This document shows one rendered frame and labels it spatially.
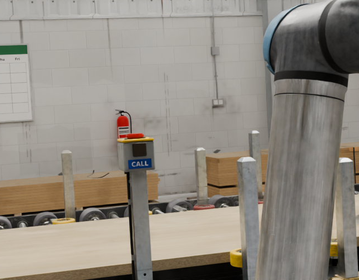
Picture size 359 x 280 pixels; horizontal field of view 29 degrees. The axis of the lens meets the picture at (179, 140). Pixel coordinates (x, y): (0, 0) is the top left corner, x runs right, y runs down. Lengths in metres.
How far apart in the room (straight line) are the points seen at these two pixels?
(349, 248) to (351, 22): 0.83
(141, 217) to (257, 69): 7.91
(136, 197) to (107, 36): 7.34
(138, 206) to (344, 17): 0.71
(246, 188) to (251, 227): 0.09
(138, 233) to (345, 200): 0.51
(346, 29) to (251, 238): 0.74
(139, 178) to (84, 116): 7.20
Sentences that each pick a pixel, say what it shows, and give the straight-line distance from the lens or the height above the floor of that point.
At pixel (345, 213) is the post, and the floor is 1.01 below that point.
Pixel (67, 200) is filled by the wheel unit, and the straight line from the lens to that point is 2.63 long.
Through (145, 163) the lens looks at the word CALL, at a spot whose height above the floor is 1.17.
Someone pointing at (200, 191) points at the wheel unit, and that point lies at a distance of 2.73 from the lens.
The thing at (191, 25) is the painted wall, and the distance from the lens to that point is 9.13.
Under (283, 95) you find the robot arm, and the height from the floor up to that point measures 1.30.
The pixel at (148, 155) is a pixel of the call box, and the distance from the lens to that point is 1.52.
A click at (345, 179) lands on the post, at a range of 1.72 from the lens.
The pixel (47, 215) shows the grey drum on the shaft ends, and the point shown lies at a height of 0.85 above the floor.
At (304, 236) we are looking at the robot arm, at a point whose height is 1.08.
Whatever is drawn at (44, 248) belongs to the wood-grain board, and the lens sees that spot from 2.06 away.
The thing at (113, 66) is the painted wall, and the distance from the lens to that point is 8.81.
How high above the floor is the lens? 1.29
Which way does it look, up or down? 3 degrees down
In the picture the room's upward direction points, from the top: 3 degrees counter-clockwise
